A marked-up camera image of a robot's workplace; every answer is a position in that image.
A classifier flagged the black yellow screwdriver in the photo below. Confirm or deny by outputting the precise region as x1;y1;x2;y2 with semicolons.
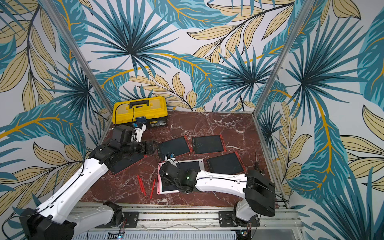
255;150;260;171

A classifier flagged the red tablet right back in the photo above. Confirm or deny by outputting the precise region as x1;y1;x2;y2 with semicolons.
192;135;226;155

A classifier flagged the red tablet far left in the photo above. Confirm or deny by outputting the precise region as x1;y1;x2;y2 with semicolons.
110;154;146;175

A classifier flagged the red stylus beside pink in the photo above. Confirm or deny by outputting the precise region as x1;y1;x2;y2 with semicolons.
137;175;146;195

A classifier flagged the red tablet centre back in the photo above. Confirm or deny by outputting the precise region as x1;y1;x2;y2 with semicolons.
157;136;192;162

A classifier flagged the red stylus angled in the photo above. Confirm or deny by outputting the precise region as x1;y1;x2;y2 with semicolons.
139;177;147;196

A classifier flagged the red stylus near tablet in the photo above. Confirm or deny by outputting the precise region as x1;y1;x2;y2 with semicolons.
150;178;157;200

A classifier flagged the red tablet right front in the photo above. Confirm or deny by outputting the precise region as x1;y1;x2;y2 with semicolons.
207;152;245;175

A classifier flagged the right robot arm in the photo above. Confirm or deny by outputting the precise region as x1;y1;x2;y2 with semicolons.
159;162;276;227

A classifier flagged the red tablet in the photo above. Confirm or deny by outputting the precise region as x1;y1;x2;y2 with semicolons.
110;154;146;175
192;135;226;155
207;152;245;175
157;136;192;162

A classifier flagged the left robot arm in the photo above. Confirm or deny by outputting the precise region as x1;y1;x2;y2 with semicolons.
20;123;156;240

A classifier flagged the large pink writing tablet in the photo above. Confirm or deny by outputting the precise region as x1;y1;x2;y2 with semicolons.
158;159;205;195

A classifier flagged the yellow black toolbox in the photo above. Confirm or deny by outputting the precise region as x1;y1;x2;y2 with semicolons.
112;97;168;128

